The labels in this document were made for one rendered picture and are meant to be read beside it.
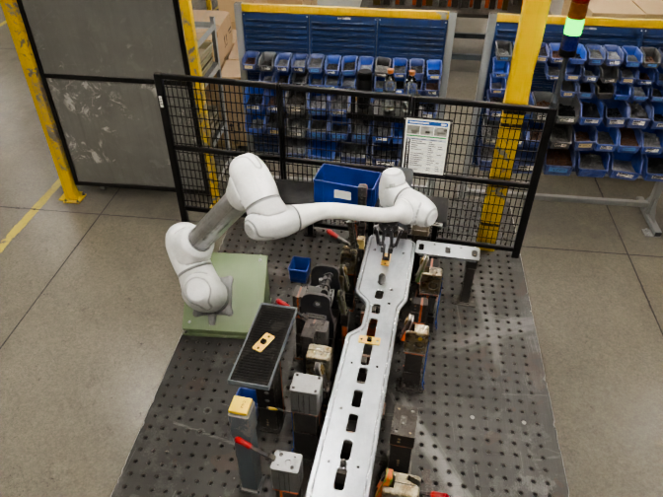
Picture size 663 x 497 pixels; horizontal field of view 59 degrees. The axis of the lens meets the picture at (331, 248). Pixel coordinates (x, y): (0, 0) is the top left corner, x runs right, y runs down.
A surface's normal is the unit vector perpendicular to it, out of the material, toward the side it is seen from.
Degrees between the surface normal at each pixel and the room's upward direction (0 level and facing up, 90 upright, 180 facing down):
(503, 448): 0
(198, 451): 0
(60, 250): 0
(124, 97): 89
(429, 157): 90
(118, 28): 91
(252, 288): 42
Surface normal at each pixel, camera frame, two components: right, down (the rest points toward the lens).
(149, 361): 0.00, -0.78
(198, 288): -0.01, -0.06
